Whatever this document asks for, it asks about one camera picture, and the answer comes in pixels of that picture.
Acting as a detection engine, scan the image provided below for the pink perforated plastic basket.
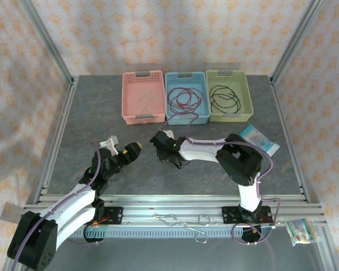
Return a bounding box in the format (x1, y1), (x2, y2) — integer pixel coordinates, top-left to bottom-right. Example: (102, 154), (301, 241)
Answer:
(121, 69), (167, 126)

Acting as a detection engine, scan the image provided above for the aluminium mounting beam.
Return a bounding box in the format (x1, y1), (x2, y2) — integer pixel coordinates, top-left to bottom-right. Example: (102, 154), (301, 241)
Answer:
(22, 194), (325, 229)

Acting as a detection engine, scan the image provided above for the blue perforated plastic basket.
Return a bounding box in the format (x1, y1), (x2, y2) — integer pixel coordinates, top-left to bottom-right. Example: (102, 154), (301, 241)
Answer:
(164, 71), (211, 125)

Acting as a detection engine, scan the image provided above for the blue white wipe packet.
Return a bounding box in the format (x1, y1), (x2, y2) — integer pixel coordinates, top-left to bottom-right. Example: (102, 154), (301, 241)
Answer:
(239, 124), (281, 156)

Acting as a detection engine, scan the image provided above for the green perforated plastic basket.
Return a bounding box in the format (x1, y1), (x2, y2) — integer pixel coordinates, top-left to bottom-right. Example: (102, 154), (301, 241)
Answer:
(205, 69), (255, 124)

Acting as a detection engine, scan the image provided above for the small packet bottom right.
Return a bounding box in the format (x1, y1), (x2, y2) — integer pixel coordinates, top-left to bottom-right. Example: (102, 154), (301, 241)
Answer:
(284, 218), (320, 247)

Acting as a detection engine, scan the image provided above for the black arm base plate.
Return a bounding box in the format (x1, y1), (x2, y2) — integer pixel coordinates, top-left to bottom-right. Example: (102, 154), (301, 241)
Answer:
(221, 206), (273, 226)
(81, 206), (124, 226)

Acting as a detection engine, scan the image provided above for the aluminium side rail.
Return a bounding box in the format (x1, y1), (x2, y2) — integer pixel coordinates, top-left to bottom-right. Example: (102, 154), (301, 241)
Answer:
(269, 78), (310, 203)
(35, 78), (80, 204)

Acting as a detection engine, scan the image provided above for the grey slotted cable duct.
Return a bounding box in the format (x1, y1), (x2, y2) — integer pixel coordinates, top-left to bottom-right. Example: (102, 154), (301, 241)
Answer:
(44, 227), (245, 238)

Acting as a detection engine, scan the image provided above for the aluminium frame post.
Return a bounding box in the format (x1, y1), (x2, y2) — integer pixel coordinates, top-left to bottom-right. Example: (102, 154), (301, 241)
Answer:
(270, 0), (325, 85)
(19, 0), (75, 85)

